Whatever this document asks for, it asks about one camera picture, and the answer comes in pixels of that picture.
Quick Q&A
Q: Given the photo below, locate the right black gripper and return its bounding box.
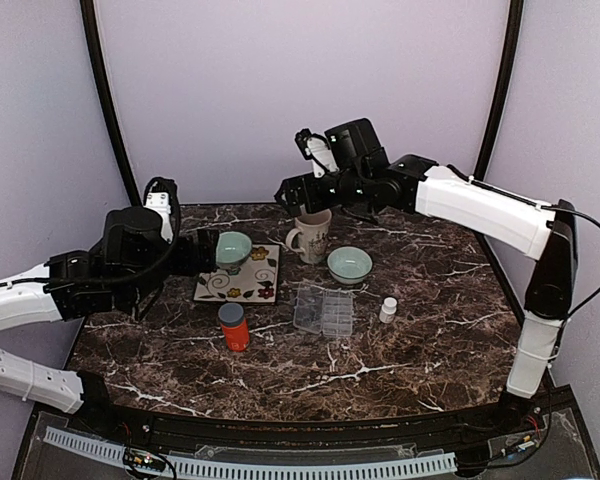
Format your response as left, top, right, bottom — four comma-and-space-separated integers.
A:
275, 167, 369, 217

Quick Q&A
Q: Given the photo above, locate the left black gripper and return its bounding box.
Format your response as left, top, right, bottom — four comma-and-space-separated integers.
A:
123, 228, 219, 308

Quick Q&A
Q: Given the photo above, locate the clear plastic pill organizer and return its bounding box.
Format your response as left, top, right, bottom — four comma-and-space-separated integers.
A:
293, 283, 354, 338

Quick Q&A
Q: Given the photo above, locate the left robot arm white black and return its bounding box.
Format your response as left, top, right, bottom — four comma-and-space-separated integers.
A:
0, 206, 219, 436

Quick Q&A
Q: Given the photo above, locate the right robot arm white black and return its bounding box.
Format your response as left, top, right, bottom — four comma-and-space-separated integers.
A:
274, 118, 577, 434

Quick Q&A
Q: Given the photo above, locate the celadon bowl on tray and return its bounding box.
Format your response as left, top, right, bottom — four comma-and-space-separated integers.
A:
216, 231, 252, 272

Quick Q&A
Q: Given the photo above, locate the cream ceramic mug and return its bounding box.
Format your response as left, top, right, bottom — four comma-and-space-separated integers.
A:
285, 209, 332, 265

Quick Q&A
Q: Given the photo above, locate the square floral ceramic tray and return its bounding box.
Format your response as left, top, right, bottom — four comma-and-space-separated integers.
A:
193, 244, 280, 304

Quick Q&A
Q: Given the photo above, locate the orange bottle grey cap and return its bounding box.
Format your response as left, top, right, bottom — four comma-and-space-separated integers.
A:
218, 303, 250, 352

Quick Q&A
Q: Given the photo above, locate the celadon bowl on table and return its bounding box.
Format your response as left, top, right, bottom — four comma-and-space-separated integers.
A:
327, 246, 373, 285

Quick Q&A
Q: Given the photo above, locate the small white pill bottle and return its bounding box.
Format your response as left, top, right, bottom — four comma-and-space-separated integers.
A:
378, 297, 398, 324

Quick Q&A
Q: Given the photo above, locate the small circuit board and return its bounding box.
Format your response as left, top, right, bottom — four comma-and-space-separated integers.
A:
123, 448, 166, 472

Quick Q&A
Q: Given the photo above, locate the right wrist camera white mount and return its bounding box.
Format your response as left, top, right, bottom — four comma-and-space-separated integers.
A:
294, 128, 339, 178

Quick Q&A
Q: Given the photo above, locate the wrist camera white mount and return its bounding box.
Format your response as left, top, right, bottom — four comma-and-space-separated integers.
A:
143, 177, 182, 244
294, 128, 339, 178

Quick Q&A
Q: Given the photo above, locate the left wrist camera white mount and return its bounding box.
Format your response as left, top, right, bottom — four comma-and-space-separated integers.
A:
143, 177, 182, 244

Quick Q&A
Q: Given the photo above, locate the white slotted cable duct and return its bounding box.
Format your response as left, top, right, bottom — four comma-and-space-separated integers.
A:
42, 427, 457, 479

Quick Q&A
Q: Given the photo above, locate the left black frame post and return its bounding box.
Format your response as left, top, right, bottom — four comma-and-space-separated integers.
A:
79, 0, 141, 206

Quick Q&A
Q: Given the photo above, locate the black frame post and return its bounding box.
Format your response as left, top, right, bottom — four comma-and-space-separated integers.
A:
473, 0, 525, 180
79, 0, 141, 206

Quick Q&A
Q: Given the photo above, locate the black front table rail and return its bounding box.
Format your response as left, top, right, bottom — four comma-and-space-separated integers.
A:
104, 399, 506, 451

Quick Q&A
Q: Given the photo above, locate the right black frame post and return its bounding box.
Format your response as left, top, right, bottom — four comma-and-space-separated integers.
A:
473, 0, 525, 180

